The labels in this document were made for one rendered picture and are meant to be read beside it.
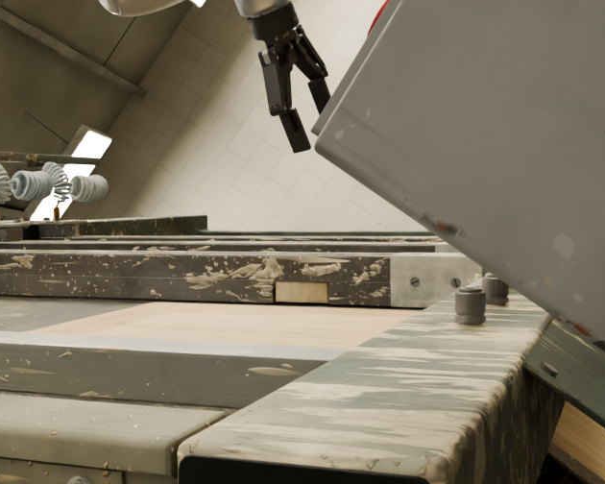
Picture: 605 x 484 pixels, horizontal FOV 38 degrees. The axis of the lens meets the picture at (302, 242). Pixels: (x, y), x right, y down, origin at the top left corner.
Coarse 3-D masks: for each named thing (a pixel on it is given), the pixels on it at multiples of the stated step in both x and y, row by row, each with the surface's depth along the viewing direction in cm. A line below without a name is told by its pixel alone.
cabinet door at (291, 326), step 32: (96, 320) 100; (128, 320) 100; (160, 320) 101; (192, 320) 101; (224, 320) 100; (256, 320) 100; (288, 320) 100; (320, 320) 99; (352, 320) 99; (384, 320) 98
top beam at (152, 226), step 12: (156, 216) 264; (168, 216) 262; (180, 216) 266; (192, 216) 273; (204, 216) 280; (24, 228) 199; (36, 228) 203; (84, 228) 220; (96, 228) 225; (108, 228) 230; (120, 228) 235; (132, 228) 240; (144, 228) 246; (156, 228) 252; (168, 228) 259; (180, 228) 265; (192, 228) 273; (204, 228) 280
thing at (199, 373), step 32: (0, 352) 73; (32, 352) 71; (64, 352) 70; (96, 352) 69; (128, 352) 68; (160, 352) 67; (192, 352) 66; (224, 352) 66; (256, 352) 66; (288, 352) 65; (320, 352) 65; (0, 384) 73; (32, 384) 72; (64, 384) 70; (96, 384) 69; (128, 384) 68; (160, 384) 67; (192, 384) 66; (224, 384) 65; (256, 384) 64
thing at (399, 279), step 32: (0, 256) 144; (32, 256) 141; (64, 256) 139; (96, 256) 137; (128, 256) 135; (160, 256) 133; (192, 256) 131; (224, 256) 129; (256, 256) 127; (288, 256) 126; (320, 256) 124; (352, 256) 122; (384, 256) 121; (416, 256) 119; (448, 256) 117; (0, 288) 144; (32, 288) 142; (64, 288) 140; (96, 288) 137; (128, 288) 135; (160, 288) 133; (192, 288) 131; (224, 288) 130; (256, 288) 128; (352, 288) 123; (384, 288) 121; (416, 288) 119; (448, 288) 118
